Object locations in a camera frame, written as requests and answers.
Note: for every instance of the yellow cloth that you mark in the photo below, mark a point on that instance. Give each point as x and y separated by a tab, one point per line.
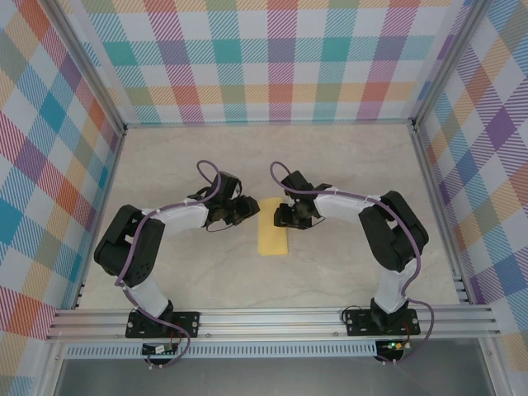
270	239

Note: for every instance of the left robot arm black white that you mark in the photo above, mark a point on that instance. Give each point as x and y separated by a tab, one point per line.
181	220

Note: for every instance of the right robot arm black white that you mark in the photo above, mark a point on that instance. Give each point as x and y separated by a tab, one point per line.
342	208

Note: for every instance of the grey metal panel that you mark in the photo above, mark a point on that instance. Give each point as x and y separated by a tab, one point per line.
268	377

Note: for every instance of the thin aluminium frame rail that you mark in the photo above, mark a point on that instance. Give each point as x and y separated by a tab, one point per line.
268	122

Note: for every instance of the wide aluminium mounting rail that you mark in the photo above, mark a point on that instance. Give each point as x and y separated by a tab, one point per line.
268	321

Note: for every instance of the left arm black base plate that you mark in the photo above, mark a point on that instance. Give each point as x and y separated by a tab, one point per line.
189	321

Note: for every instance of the aluminium side frame rail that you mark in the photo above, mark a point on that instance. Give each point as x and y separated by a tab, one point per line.
103	206
438	206

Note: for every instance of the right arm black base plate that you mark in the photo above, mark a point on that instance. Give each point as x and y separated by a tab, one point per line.
356	321

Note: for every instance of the aluminium frame post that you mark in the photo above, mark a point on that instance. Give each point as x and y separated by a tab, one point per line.
94	70
448	62

